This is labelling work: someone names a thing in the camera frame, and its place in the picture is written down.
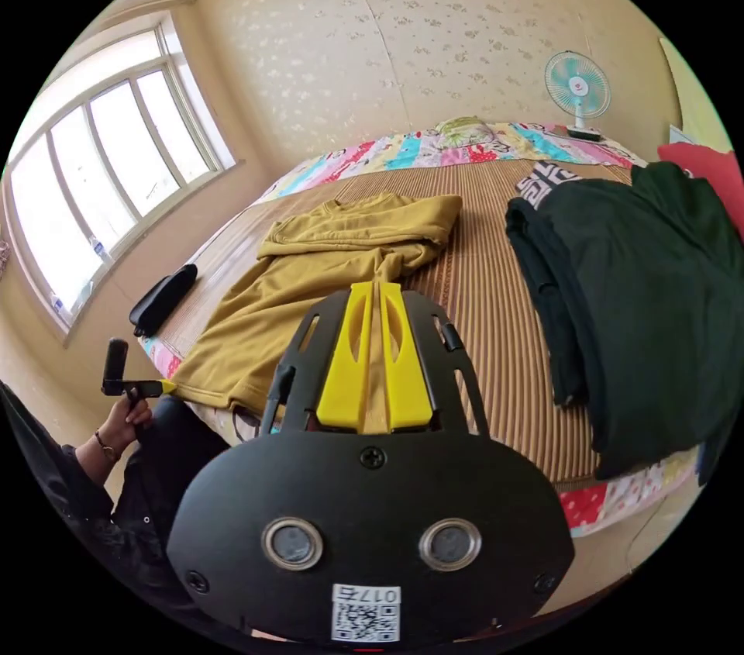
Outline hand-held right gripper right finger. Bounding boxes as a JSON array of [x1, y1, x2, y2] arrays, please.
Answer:
[[377, 282, 435, 432]]

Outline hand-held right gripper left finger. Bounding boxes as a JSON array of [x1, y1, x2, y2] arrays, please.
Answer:
[[315, 282, 374, 430]]

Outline brown long sleeve shirt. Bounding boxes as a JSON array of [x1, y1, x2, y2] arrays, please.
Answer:
[[167, 191, 463, 415]]

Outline person's left forearm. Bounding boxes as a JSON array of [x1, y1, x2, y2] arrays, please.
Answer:
[[74, 429, 123, 474]]

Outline person's left hand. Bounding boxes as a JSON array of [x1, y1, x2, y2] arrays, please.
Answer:
[[95, 396, 156, 458]]

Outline black pouch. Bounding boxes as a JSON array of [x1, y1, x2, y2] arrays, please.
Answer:
[[128, 263, 199, 340]]

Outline bed with woven mat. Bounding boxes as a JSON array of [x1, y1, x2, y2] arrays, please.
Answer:
[[136, 119, 709, 537]]

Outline person's body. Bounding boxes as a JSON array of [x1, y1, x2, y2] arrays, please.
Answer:
[[0, 380, 233, 619]]

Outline window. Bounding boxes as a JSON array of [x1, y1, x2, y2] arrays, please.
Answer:
[[0, 10, 238, 345]]

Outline pile of clothes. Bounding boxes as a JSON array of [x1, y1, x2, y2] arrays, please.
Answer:
[[504, 141, 744, 484]]

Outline floral pillow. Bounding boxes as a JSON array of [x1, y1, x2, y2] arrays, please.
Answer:
[[434, 116, 496, 147]]

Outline white and teal fan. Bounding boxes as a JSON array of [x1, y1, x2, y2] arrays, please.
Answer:
[[543, 50, 612, 141]]

